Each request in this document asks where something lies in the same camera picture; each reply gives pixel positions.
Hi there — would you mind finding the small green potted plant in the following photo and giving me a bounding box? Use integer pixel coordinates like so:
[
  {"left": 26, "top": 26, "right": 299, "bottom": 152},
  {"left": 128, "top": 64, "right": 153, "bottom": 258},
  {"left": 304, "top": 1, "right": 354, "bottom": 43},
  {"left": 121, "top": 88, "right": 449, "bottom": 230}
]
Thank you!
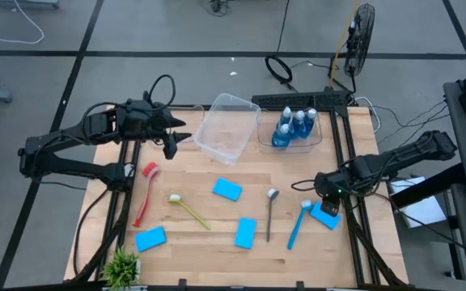
[{"left": 100, "top": 247, "right": 143, "bottom": 291}]

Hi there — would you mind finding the blue cellulose sponge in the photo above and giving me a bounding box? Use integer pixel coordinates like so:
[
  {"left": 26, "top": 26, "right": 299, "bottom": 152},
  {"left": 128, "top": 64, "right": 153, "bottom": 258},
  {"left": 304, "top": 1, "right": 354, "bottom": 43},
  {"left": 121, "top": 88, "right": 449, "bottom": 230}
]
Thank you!
[
  {"left": 234, "top": 217, "right": 258, "bottom": 250},
  {"left": 309, "top": 200, "right": 342, "bottom": 231},
  {"left": 212, "top": 177, "right": 244, "bottom": 202},
  {"left": 134, "top": 225, "right": 167, "bottom": 253}
]

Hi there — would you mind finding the black cable bundle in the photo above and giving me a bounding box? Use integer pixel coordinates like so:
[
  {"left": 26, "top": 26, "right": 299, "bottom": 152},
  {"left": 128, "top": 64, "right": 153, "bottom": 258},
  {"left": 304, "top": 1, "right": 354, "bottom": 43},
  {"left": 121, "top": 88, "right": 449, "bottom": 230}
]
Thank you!
[{"left": 372, "top": 100, "right": 451, "bottom": 137}]

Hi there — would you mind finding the grey furniture base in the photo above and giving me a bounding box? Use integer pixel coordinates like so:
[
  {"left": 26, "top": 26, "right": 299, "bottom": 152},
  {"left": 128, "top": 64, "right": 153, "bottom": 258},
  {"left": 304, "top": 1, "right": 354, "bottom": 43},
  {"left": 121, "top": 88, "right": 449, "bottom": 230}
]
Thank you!
[{"left": 0, "top": 0, "right": 61, "bottom": 10}]

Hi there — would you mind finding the clear plastic bin with handles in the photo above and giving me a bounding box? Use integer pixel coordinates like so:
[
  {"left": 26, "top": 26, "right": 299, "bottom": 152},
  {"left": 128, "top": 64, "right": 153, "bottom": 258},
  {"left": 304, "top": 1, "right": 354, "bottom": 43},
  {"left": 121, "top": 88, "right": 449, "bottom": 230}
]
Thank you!
[
  {"left": 256, "top": 103, "right": 324, "bottom": 154},
  {"left": 138, "top": 103, "right": 205, "bottom": 151}
]

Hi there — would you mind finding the blue dish soap bottle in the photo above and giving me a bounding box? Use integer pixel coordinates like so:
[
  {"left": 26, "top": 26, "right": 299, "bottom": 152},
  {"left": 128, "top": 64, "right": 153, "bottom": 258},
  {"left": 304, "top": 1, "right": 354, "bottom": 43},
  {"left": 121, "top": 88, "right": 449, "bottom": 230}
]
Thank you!
[
  {"left": 272, "top": 123, "right": 293, "bottom": 148},
  {"left": 291, "top": 110, "right": 306, "bottom": 141},
  {"left": 303, "top": 108, "right": 319, "bottom": 138},
  {"left": 279, "top": 105, "right": 294, "bottom": 127}
]

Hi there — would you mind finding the black perforated metal plate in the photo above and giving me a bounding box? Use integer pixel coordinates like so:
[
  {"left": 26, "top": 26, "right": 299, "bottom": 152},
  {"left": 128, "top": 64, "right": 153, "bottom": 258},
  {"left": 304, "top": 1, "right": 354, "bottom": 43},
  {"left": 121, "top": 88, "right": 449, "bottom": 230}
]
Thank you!
[{"left": 251, "top": 90, "right": 355, "bottom": 108}]

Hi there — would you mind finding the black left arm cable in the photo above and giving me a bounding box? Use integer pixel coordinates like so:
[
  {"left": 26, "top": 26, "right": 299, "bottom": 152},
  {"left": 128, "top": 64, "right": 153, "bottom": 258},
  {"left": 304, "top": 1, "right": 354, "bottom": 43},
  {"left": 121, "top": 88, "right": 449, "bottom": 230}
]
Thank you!
[{"left": 72, "top": 188, "right": 111, "bottom": 278}]

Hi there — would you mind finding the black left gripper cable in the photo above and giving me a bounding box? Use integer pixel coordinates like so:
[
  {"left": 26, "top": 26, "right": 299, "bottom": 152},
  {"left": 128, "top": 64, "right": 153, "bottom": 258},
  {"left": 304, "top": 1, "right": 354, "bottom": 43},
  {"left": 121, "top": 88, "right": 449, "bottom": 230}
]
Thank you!
[{"left": 142, "top": 74, "right": 176, "bottom": 112}]

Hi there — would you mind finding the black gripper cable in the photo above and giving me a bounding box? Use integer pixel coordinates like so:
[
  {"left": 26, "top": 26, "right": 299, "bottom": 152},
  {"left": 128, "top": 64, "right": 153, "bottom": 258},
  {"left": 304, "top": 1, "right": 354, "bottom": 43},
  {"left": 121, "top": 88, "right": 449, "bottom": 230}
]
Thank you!
[
  {"left": 290, "top": 179, "right": 319, "bottom": 193},
  {"left": 142, "top": 74, "right": 176, "bottom": 112}
]

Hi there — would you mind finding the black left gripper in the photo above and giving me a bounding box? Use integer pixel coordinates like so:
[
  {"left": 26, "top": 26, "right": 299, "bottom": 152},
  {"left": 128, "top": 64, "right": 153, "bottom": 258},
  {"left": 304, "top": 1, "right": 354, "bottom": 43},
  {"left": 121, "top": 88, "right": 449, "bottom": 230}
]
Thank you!
[{"left": 116, "top": 99, "right": 193, "bottom": 160}]

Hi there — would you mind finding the black aluminium table frame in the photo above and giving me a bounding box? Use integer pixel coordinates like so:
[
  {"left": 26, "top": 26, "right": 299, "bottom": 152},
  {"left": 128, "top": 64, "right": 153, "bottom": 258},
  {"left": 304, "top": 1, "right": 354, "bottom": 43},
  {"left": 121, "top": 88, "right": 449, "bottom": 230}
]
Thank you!
[{"left": 69, "top": 91, "right": 410, "bottom": 289}]

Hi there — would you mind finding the white floor cable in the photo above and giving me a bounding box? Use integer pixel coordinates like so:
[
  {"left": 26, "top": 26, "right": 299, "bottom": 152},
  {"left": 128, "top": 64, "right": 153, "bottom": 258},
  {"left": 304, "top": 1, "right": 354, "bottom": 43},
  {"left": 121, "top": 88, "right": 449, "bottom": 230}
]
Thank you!
[{"left": 0, "top": 0, "right": 45, "bottom": 45}]

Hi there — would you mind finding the red dish brush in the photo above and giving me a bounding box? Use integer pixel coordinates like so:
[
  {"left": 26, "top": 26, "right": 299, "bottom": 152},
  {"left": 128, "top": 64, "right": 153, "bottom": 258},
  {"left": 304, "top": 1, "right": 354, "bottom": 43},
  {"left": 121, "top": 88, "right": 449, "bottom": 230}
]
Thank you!
[{"left": 132, "top": 161, "right": 162, "bottom": 228}]

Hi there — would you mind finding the black cable tangle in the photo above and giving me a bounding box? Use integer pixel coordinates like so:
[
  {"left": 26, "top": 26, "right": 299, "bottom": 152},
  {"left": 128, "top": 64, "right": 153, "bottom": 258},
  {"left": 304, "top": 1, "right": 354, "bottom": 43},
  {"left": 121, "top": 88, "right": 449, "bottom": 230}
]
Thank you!
[{"left": 202, "top": 0, "right": 234, "bottom": 17}]

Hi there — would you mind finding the white table cable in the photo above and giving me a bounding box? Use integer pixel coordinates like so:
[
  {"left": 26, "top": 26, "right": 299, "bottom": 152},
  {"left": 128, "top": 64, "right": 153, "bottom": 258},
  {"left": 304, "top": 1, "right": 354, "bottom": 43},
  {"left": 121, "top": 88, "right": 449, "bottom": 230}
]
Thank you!
[{"left": 354, "top": 95, "right": 382, "bottom": 134}]

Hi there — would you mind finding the black cart support beam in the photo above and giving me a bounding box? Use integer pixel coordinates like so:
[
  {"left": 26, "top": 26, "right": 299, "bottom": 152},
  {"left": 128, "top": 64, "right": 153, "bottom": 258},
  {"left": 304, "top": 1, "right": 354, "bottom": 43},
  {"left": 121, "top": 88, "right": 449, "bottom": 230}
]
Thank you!
[{"left": 390, "top": 163, "right": 466, "bottom": 209}]

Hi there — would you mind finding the black coiled power cable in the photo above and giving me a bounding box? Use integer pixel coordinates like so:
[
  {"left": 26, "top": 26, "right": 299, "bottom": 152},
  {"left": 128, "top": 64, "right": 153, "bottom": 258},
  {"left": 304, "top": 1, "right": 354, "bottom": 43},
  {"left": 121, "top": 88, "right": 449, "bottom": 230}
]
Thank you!
[{"left": 264, "top": 0, "right": 299, "bottom": 93}]

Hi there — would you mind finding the blue dish brush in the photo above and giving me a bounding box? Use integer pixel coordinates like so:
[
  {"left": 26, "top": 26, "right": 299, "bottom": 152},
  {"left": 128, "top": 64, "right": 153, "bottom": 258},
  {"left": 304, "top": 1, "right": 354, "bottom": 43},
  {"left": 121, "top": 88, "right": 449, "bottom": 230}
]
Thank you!
[{"left": 286, "top": 199, "right": 313, "bottom": 251}]

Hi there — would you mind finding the clear square plastic tub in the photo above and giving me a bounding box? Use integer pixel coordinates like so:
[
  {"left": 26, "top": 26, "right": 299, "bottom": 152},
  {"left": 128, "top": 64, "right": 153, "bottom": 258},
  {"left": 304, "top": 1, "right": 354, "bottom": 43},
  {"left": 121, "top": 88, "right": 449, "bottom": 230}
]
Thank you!
[{"left": 193, "top": 92, "right": 263, "bottom": 167}]

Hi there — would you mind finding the white paper sheet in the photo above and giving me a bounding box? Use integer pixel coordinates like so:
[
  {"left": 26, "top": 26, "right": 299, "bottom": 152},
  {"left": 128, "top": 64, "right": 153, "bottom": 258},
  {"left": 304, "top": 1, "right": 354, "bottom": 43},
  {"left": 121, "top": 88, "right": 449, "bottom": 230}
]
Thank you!
[{"left": 388, "top": 175, "right": 447, "bottom": 230}]

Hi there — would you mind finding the black floor fan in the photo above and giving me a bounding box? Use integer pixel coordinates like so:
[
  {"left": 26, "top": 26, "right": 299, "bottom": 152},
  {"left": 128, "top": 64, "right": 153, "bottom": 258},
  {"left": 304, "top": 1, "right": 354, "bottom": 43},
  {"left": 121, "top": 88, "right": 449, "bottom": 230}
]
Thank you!
[{"left": 344, "top": 2, "right": 377, "bottom": 78}]

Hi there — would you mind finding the yellow-green dish brush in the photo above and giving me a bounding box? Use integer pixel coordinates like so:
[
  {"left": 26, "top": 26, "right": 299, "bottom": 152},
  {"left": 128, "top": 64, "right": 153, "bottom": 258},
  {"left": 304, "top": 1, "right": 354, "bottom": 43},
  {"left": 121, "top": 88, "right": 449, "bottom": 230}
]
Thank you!
[{"left": 167, "top": 193, "right": 212, "bottom": 230}]

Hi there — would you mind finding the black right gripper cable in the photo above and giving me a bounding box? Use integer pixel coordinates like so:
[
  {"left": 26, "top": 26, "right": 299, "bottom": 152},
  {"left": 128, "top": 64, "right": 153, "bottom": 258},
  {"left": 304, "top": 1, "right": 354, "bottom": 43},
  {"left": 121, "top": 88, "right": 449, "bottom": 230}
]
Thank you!
[{"left": 290, "top": 179, "right": 319, "bottom": 193}]

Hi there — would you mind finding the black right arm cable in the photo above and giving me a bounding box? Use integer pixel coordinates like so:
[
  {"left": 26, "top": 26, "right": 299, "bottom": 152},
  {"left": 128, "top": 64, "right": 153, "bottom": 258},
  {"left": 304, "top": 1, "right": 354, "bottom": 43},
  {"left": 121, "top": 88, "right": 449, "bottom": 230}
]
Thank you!
[{"left": 368, "top": 189, "right": 466, "bottom": 264}]

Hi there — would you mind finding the grey dish brush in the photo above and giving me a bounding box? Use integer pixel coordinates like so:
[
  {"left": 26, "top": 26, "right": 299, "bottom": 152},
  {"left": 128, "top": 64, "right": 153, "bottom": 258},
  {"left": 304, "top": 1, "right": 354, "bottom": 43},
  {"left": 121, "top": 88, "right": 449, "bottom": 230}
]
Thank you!
[{"left": 265, "top": 188, "right": 281, "bottom": 243}]

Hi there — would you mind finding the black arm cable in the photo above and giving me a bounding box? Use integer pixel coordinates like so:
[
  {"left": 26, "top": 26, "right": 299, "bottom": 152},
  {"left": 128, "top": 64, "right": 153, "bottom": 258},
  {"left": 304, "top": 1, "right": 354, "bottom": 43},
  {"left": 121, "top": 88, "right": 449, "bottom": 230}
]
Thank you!
[
  {"left": 368, "top": 189, "right": 466, "bottom": 264},
  {"left": 72, "top": 188, "right": 111, "bottom": 278}
]

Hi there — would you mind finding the yellow hanging cable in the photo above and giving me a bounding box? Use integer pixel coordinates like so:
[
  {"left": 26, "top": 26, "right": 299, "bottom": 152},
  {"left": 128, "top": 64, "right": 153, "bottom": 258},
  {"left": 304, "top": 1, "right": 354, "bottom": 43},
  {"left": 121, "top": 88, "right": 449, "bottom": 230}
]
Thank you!
[{"left": 328, "top": 0, "right": 359, "bottom": 88}]

